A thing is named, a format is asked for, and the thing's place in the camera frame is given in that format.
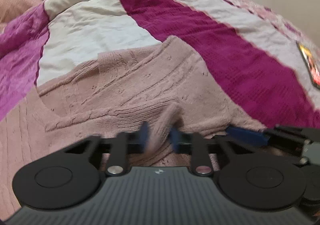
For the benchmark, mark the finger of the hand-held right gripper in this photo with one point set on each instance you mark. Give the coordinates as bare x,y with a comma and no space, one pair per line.
246,136

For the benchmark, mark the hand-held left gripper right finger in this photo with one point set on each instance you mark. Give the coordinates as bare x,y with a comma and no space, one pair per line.
175,139

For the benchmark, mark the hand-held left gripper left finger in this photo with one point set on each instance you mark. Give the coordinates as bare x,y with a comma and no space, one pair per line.
145,137

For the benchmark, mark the pink knitted sweater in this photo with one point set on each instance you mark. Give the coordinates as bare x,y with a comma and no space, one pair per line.
130,84

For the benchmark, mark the colourful printed packet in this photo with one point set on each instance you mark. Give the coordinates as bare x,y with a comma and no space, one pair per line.
311,64

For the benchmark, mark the purple white striped bedspread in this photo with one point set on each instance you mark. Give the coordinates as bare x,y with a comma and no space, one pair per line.
205,39

